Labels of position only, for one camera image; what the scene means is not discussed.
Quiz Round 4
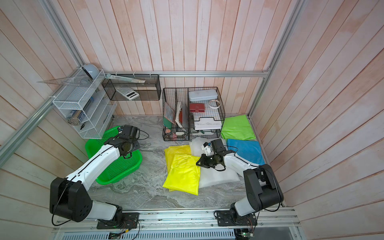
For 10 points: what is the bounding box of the black wire file organizer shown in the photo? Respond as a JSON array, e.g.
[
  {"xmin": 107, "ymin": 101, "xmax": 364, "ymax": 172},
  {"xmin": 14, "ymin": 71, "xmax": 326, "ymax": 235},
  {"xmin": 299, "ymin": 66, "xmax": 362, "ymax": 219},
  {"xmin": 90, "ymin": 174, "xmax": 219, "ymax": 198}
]
[{"xmin": 162, "ymin": 88, "xmax": 191, "ymax": 141}]

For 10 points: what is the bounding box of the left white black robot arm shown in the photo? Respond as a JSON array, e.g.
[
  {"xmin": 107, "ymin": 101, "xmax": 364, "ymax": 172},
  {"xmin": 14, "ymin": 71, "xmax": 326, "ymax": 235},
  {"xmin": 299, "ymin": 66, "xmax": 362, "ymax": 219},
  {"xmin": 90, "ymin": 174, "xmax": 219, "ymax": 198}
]
[{"xmin": 50, "ymin": 125, "xmax": 141, "ymax": 229}]

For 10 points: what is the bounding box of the neon yellow raincoat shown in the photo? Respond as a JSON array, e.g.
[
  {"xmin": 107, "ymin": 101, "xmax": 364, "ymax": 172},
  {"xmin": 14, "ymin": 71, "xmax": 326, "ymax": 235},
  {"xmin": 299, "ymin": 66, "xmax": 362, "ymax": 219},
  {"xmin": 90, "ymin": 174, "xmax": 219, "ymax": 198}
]
[{"xmin": 163, "ymin": 154, "xmax": 201, "ymax": 196}]

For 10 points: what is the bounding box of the clear triangle ruler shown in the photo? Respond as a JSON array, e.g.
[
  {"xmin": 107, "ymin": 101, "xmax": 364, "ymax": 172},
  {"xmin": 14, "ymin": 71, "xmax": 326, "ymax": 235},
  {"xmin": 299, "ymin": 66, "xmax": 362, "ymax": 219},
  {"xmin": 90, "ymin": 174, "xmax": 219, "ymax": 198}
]
[{"xmin": 38, "ymin": 76, "xmax": 92, "ymax": 87}]

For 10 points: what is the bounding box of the grey pencil case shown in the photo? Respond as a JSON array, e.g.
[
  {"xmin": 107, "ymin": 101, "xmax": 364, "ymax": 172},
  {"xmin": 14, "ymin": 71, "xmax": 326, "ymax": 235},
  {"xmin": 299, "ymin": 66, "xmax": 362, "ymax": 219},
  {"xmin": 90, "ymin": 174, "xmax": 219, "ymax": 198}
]
[{"xmin": 189, "ymin": 89, "xmax": 218, "ymax": 102}]

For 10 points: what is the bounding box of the rolled silver bundle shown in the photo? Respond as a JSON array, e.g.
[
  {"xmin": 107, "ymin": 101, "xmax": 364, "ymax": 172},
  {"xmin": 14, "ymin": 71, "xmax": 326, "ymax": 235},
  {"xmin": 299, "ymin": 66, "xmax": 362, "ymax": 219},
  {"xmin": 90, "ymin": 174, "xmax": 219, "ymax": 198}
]
[{"xmin": 67, "ymin": 110, "xmax": 85, "ymax": 126}]

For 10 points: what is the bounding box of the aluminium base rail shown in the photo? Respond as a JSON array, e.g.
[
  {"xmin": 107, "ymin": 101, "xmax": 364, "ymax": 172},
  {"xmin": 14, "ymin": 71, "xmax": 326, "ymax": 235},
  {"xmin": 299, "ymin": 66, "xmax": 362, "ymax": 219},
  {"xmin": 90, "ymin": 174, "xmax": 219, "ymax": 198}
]
[{"xmin": 51, "ymin": 206, "xmax": 306, "ymax": 240}]

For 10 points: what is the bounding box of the white tape roll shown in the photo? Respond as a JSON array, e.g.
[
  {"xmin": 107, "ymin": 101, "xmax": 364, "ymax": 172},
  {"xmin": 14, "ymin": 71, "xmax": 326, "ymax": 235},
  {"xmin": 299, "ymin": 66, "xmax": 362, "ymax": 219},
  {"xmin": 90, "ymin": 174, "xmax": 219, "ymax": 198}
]
[{"xmin": 208, "ymin": 100, "xmax": 221, "ymax": 109}]

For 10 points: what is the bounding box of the white paper tray box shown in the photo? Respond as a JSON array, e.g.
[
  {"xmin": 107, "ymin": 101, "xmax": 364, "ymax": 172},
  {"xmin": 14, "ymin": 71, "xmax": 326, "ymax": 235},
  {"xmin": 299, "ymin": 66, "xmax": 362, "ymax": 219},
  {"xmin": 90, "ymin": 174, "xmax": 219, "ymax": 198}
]
[{"xmin": 194, "ymin": 117, "xmax": 222, "ymax": 131}]

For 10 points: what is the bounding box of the black wire tray stack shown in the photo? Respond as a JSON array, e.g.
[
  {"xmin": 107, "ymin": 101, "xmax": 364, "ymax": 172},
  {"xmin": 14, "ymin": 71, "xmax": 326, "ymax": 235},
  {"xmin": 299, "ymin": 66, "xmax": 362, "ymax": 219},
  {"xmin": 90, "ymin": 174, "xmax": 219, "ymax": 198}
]
[{"xmin": 188, "ymin": 87, "xmax": 226, "ymax": 140}]

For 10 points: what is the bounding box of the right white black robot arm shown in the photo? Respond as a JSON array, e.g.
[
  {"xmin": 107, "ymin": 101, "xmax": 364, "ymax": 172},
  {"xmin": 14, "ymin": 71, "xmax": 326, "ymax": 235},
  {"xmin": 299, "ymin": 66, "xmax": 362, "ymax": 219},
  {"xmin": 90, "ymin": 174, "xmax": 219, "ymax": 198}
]
[{"xmin": 196, "ymin": 139, "xmax": 284, "ymax": 227}]

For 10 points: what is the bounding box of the red wallet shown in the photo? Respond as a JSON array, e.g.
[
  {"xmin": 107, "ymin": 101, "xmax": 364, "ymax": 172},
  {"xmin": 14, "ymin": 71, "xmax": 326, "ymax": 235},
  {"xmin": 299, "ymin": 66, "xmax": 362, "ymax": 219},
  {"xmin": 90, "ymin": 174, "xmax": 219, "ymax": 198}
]
[{"xmin": 189, "ymin": 103, "xmax": 205, "ymax": 113}]

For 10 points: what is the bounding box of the green plastic basket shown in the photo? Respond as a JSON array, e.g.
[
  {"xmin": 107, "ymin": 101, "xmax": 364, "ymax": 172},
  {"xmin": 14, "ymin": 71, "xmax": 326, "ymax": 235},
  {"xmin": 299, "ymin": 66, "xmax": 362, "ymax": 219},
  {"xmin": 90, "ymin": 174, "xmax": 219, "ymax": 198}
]
[{"xmin": 85, "ymin": 126, "xmax": 143, "ymax": 185}]

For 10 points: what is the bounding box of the white wire wall shelf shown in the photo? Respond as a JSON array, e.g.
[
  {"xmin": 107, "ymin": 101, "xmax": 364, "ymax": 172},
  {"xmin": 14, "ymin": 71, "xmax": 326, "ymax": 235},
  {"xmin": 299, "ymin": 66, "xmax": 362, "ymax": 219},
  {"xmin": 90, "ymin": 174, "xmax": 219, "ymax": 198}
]
[{"xmin": 53, "ymin": 69, "xmax": 117, "ymax": 139}]

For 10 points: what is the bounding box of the white translucent raincoat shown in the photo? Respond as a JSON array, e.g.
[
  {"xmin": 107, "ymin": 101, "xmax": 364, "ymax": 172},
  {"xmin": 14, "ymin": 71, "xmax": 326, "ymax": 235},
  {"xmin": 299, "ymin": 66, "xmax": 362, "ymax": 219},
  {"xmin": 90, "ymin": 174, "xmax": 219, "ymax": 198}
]
[{"xmin": 190, "ymin": 137, "xmax": 240, "ymax": 189}]

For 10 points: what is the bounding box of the white calculator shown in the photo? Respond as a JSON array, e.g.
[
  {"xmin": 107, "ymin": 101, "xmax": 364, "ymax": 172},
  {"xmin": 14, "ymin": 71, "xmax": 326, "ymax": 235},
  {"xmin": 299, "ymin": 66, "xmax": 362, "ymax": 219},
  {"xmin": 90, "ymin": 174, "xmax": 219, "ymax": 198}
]
[{"xmin": 116, "ymin": 88, "xmax": 140, "ymax": 101}]

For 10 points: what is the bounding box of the light green folded raincoat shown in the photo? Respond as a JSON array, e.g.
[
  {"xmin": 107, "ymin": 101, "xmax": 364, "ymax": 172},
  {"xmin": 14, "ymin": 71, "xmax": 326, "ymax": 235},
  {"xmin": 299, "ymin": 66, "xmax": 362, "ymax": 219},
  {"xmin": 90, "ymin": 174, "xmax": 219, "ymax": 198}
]
[{"xmin": 221, "ymin": 115, "xmax": 257, "ymax": 141}]

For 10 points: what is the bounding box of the black mesh wall basket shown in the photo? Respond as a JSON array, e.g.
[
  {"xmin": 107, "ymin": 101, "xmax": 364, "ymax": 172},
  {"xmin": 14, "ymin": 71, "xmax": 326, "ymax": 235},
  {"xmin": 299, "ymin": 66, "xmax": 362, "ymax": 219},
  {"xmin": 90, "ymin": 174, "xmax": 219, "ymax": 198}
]
[{"xmin": 102, "ymin": 74, "xmax": 161, "ymax": 101}]

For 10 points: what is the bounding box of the blue folded raincoat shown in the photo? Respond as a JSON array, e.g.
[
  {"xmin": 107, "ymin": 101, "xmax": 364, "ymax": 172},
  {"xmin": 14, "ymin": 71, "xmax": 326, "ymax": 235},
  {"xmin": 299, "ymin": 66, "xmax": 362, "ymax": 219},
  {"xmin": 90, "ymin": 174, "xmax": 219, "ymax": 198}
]
[{"xmin": 227, "ymin": 139, "xmax": 266, "ymax": 165}]

